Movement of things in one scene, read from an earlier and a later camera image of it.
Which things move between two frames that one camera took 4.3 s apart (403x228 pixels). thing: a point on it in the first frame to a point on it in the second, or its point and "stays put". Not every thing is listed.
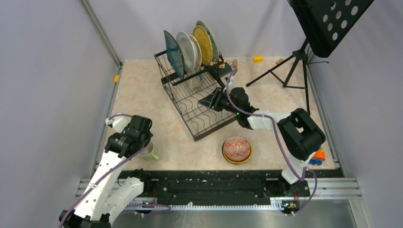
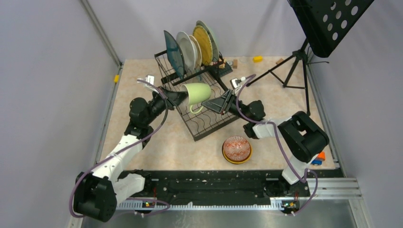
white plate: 189,51 stays put
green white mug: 148,150 to 198,93
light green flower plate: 215,51 stays put
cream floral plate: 193,39 stays put
